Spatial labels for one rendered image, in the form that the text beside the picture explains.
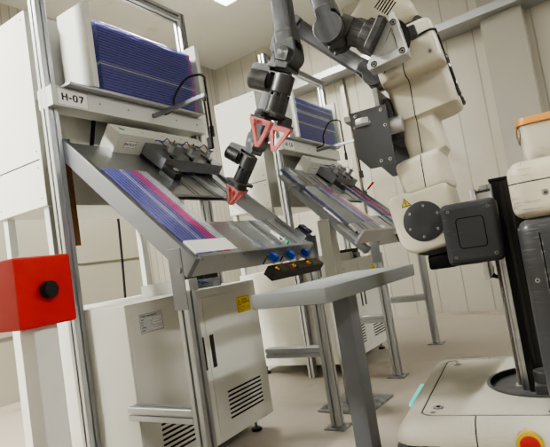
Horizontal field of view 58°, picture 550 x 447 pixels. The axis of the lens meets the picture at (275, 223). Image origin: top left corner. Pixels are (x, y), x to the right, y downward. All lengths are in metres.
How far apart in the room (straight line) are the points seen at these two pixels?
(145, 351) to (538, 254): 1.16
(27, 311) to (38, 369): 0.13
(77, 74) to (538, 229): 1.58
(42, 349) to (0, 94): 1.21
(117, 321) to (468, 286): 3.41
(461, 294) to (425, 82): 3.32
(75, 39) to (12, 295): 1.11
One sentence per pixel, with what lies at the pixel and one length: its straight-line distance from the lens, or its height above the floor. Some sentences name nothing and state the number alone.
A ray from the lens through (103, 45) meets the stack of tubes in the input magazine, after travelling 2.05.
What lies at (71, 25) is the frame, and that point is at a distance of 2.09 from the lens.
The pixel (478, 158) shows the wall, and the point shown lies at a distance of 4.50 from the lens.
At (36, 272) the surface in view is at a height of 0.74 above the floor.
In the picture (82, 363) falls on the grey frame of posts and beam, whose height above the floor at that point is 0.45.
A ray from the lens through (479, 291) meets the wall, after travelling 4.54.
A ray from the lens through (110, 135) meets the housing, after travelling 1.97.
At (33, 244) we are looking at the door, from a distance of 4.11.
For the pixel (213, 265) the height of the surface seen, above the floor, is 0.70.
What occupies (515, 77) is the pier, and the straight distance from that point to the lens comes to 4.39.
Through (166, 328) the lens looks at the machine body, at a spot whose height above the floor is 0.52.
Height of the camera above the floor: 0.69
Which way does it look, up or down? 4 degrees up
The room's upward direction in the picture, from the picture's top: 9 degrees counter-clockwise
